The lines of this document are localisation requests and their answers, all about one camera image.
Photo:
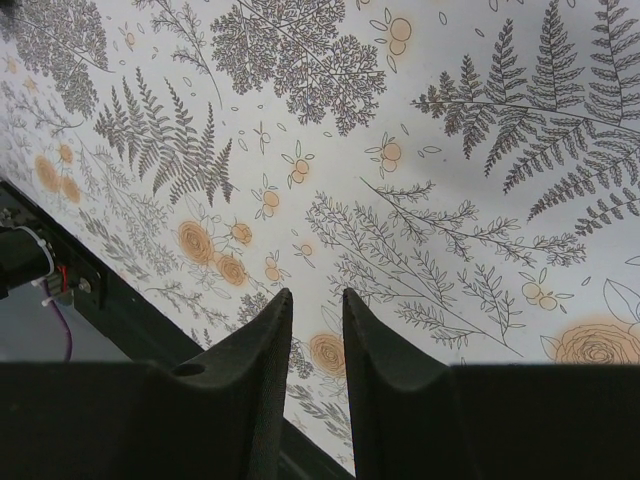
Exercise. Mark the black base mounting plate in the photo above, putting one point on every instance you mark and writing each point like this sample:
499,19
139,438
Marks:
142,332

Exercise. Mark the floral patterned table mat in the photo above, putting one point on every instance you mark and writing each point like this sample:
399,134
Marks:
470,168

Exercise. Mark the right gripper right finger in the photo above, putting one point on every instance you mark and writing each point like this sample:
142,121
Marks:
413,417

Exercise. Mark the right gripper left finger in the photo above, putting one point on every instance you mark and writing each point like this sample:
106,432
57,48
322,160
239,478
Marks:
218,415

